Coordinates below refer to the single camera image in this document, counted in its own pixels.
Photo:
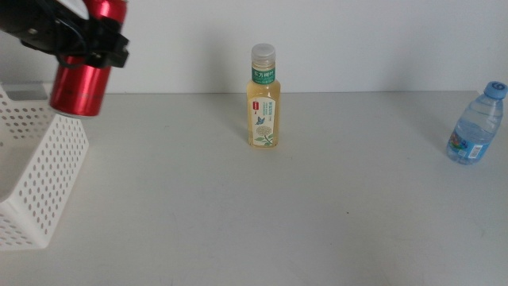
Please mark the clear water bottle blue cap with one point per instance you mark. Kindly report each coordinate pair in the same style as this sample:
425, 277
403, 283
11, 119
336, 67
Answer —
474, 131

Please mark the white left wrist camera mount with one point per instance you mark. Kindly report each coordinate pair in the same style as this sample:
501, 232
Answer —
75, 8

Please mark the white perforated plastic basket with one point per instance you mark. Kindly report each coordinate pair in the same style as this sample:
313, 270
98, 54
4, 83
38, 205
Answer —
3, 206

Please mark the red soda can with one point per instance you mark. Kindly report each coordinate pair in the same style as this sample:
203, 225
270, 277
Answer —
79, 91

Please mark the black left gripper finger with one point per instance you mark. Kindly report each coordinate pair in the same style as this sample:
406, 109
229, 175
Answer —
105, 43

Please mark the yellow tea bottle green label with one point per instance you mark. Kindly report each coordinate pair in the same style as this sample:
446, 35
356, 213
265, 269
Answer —
263, 119

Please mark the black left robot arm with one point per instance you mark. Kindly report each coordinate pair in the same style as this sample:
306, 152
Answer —
12, 20

